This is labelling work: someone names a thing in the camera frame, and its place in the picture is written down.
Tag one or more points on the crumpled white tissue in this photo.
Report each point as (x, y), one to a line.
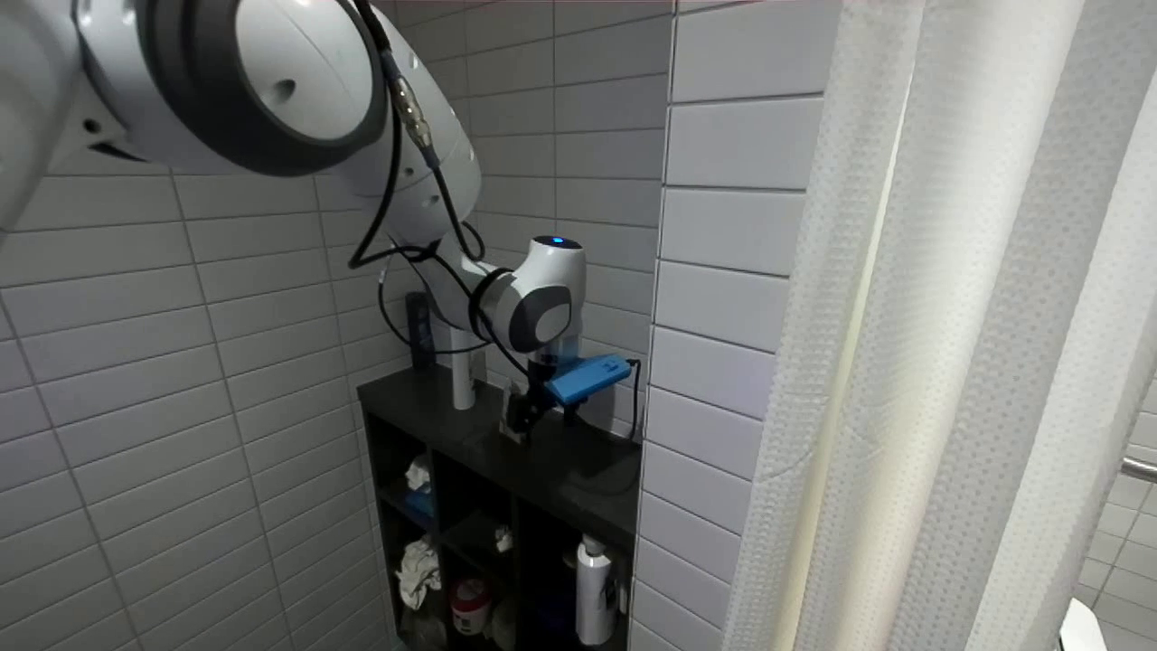
(416, 470)
(416, 573)

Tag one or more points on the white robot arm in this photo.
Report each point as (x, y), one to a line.
(267, 74)

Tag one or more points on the black cubby shelf unit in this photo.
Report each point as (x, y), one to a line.
(581, 475)

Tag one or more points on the white lotion bottle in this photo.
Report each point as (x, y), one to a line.
(593, 598)

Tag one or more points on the white bathroom fixture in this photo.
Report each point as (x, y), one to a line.
(1081, 631)

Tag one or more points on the small white crumpled scrap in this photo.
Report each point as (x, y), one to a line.
(504, 541)

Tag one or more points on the white shower curtain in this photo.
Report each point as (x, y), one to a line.
(962, 300)

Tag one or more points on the metal grab rail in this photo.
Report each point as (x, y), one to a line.
(1143, 469)

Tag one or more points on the red and white can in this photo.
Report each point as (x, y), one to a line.
(470, 606)

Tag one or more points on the white shampoo bottle blue cap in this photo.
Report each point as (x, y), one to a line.
(461, 380)

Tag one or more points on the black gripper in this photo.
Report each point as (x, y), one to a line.
(545, 380)

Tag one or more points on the tall black bottle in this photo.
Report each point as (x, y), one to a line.
(422, 330)

